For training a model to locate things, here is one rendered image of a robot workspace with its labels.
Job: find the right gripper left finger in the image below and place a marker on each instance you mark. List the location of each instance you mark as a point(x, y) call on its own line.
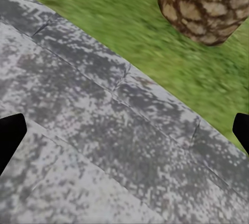
point(12, 131)

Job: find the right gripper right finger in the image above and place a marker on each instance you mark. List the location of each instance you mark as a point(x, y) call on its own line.
point(241, 130)

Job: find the bush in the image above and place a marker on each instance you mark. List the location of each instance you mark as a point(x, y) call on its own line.
point(208, 22)

